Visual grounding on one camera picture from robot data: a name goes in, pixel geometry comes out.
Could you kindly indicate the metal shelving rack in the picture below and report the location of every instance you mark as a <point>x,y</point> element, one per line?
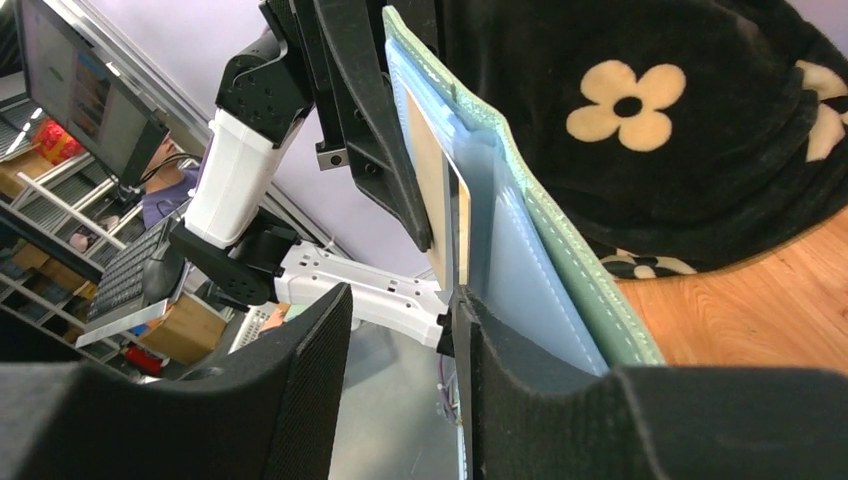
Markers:
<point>58,224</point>

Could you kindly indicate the black computer mouse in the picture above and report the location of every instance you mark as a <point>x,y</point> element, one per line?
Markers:
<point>162,273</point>

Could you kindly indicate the computer monitor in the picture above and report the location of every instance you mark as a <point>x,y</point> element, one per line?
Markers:
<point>75,88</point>

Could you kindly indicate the black floral blanket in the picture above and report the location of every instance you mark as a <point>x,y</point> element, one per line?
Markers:
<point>679,137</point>

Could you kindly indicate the white perforated basket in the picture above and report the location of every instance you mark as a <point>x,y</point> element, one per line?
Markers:
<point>251,325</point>

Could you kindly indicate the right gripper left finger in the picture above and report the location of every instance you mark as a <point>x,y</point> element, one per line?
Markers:
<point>267,411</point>

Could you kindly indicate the black keyboard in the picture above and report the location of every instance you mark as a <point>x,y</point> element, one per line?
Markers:
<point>122,280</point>

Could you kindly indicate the gold striped credit card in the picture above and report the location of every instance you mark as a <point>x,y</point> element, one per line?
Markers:
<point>446,197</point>

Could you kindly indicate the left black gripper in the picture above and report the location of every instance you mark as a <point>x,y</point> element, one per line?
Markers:
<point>335,50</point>

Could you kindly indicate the mint green card holder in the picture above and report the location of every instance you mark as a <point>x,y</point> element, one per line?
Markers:
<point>529,265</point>

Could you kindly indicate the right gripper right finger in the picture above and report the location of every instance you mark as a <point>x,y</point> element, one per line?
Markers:
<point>529,415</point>

